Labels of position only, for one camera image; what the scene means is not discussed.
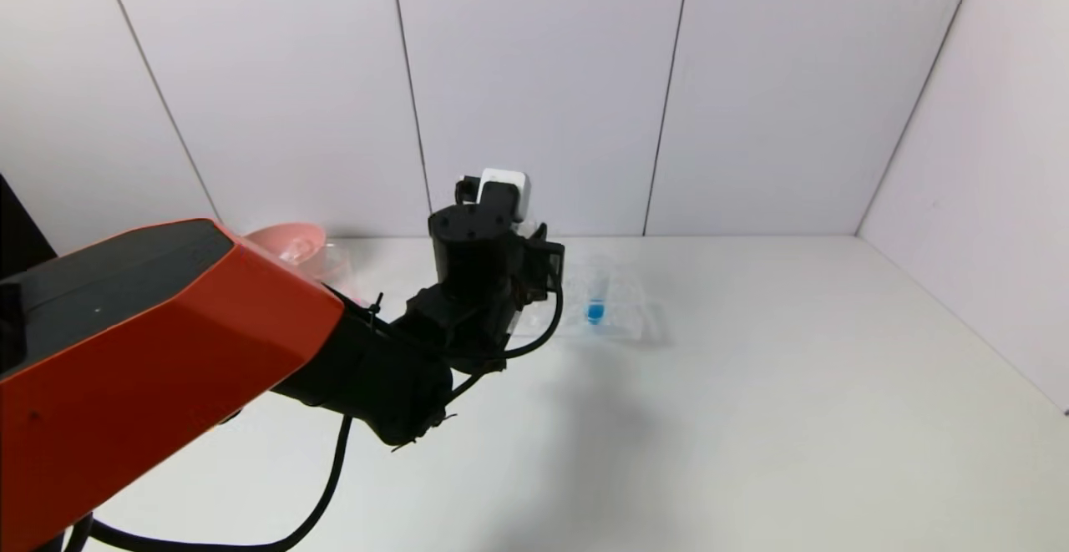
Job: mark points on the clear plastic test tube rack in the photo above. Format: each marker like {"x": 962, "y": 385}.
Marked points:
{"x": 622, "y": 318}

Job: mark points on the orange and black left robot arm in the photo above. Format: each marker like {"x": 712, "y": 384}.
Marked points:
{"x": 167, "y": 351}

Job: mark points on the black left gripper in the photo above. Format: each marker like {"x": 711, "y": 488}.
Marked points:
{"x": 539, "y": 272}

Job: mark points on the pink bowl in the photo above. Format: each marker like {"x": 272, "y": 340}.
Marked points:
{"x": 280, "y": 239}

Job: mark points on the clear glass beaker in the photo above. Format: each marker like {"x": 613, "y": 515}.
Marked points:
{"x": 338, "y": 272}

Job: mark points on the test tube with red pigment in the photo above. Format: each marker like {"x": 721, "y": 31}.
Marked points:
{"x": 294, "y": 249}

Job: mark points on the test tube with blue pigment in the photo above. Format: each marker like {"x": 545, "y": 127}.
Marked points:
{"x": 595, "y": 310}

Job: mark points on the person leg in black trousers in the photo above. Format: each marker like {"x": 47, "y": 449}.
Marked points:
{"x": 17, "y": 226}

